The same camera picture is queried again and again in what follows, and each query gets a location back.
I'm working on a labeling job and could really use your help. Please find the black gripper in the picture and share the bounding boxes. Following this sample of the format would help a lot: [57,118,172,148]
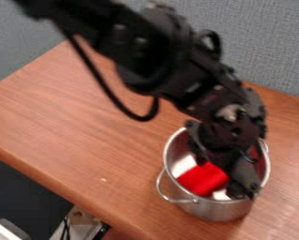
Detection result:
[185,88,267,200]

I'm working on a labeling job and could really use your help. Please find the red plastic block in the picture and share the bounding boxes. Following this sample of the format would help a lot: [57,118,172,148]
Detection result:
[176,162,229,197]

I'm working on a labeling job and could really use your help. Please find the stainless steel pot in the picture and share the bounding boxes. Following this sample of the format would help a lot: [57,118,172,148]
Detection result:
[155,127,270,222]

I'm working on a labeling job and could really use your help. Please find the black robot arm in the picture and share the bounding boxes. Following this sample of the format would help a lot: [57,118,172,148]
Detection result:
[12,0,267,199]

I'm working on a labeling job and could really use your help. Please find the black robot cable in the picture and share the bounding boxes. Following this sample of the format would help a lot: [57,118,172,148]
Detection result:
[62,32,161,123]

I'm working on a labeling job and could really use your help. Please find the metal table leg bracket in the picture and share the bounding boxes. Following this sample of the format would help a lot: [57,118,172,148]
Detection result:
[49,206,109,240]

